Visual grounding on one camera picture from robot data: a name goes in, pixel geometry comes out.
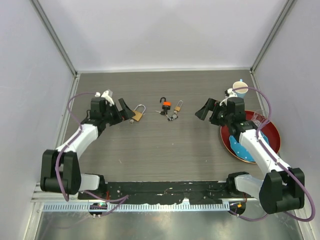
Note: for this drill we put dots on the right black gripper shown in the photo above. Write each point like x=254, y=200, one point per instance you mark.
x=212, y=105

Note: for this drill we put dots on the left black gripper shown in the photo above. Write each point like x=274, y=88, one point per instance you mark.
x=126, y=113

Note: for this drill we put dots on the small brass padlock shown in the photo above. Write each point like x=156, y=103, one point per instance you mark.
x=178, y=106

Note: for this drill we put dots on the orange black padlock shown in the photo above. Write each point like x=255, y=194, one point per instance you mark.
x=166, y=105

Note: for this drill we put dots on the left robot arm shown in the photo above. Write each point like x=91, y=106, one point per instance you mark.
x=60, y=169

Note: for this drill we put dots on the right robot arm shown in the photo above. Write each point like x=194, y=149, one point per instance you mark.
x=281, y=190

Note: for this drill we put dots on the large brass padlock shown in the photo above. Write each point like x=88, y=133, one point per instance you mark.
x=138, y=114

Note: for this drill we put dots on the light blue mug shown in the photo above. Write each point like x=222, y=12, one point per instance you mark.
x=241, y=88

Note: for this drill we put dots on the clear drinking glass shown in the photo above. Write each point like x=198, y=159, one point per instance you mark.
x=259, y=117

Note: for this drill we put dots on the blue dotted plate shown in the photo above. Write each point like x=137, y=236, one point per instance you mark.
x=237, y=148

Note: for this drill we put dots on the red round tray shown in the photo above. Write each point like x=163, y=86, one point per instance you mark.
x=269, y=130

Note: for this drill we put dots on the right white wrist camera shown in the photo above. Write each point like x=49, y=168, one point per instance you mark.
x=229, y=93

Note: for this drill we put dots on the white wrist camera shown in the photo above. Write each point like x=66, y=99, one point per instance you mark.
x=107, y=95
x=229, y=93

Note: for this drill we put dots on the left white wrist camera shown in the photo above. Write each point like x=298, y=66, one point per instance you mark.
x=107, y=95

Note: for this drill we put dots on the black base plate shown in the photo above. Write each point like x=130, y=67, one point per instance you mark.
x=168, y=192

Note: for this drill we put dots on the white slotted cable duct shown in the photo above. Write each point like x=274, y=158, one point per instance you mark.
x=185, y=206

